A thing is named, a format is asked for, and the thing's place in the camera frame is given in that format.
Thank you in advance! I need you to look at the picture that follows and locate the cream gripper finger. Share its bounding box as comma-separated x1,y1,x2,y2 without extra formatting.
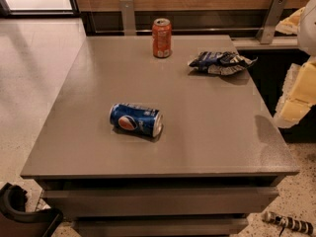
274,61,316,128
276,7,305,35

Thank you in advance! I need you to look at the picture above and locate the blue pepsi can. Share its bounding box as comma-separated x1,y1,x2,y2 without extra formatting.
110,103,163,138

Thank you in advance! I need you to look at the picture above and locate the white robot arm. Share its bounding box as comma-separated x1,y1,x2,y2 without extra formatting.
274,0,316,128

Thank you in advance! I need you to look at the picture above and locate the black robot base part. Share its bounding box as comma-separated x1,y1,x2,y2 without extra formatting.
0,183,63,237

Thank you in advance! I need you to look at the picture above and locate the orange soda can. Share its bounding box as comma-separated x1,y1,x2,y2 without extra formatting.
152,18,172,58

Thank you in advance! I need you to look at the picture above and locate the crumpled blue chip bag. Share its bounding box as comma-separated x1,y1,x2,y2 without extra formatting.
189,51,257,76

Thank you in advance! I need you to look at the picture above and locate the upper grey drawer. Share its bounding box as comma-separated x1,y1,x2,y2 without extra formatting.
43,187,277,218

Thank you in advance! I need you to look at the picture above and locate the grey drawer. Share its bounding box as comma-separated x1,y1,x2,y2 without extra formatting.
43,187,277,218
73,218,248,237

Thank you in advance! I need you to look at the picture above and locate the lower grey drawer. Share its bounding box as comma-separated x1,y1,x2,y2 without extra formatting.
73,218,248,237

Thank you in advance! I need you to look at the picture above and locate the right metal wall bracket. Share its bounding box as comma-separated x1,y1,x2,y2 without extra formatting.
256,0,287,43

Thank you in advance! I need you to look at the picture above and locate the metal wall bracket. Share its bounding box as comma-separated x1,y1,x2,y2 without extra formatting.
119,0,136,36
256,0,287,43

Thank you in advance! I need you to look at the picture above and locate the grey wall ledge shelf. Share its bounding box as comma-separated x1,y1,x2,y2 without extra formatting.
232,37,298,50

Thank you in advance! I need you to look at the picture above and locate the black white striped cable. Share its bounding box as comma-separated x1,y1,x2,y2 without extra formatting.
262,210,316,237

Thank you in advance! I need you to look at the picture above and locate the left metal wall bracket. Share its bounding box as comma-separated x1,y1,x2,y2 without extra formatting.
119,0,136,36

